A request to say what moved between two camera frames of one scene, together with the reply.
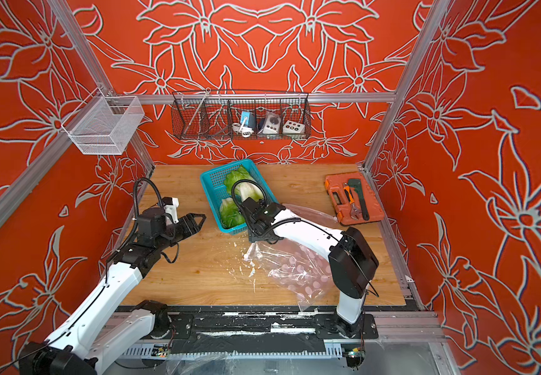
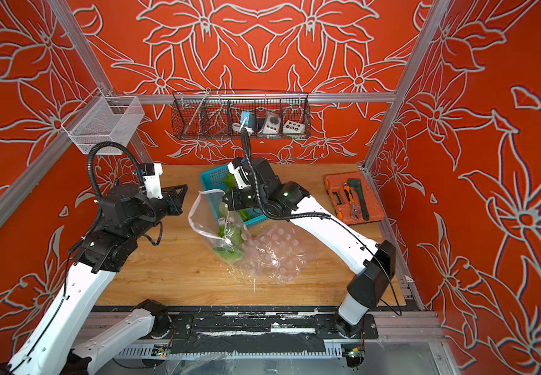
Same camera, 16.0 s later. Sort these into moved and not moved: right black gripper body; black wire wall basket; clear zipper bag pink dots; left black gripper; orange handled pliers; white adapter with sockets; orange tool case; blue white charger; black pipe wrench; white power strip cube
Moved: clear zipper bag pink dots; right black gripper body; left black gripper
Not moved: white adapter with sockets; orange handled pliers; white power strip cube; black pipe wrench; blue white charger; black wire wall basket; orange tool case
